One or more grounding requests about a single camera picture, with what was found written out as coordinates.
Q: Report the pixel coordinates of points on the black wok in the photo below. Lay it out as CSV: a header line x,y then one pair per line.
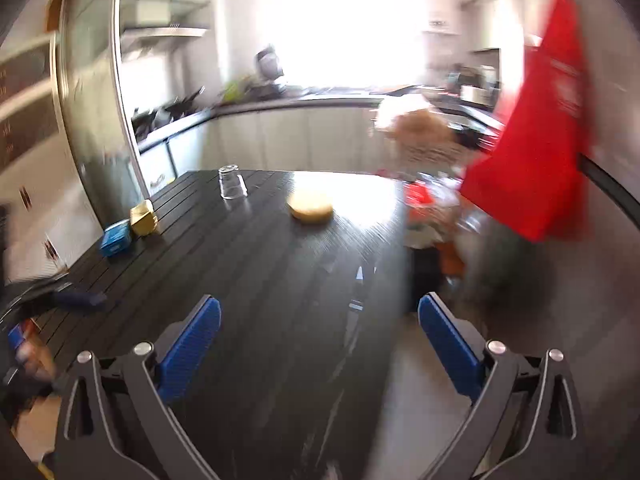
x,y
172,107

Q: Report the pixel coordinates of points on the yellow rectangular sponge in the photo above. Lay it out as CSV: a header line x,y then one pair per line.
x,y
144,217

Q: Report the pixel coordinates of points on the steel range hood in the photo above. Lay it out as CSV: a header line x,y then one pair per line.
x,y
160,35

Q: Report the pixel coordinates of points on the white panelled cabinet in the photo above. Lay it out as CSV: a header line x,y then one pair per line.
x,y
30,185

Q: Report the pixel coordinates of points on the blue paper box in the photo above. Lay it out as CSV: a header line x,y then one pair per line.
x,y
116,240

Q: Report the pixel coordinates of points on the frosted glass sliding door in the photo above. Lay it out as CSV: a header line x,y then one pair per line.
x,y
95,85

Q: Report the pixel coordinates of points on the cardboard box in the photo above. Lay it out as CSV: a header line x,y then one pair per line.
x,y
40,420

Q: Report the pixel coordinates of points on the green bottle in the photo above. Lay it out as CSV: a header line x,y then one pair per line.
x,y
232,91

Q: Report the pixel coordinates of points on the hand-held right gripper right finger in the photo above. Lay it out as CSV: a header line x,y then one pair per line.
x,y
450,347

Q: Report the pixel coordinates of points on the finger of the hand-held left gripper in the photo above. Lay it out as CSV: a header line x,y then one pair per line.
x,y
80,300

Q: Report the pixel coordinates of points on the grey rice cooker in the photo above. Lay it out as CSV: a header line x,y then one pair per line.
x,y
270,67

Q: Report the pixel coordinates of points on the clear drinking glass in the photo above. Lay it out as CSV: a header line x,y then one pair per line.
x,y
232,185

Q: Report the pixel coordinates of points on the kitchen counter with white cabinets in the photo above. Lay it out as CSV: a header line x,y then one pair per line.
x,y
300,135

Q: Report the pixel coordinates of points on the plastic bag of buns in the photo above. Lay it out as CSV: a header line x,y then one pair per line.
x,y
420,130

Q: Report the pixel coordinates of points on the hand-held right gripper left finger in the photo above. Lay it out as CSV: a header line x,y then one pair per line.
x,y
192,345

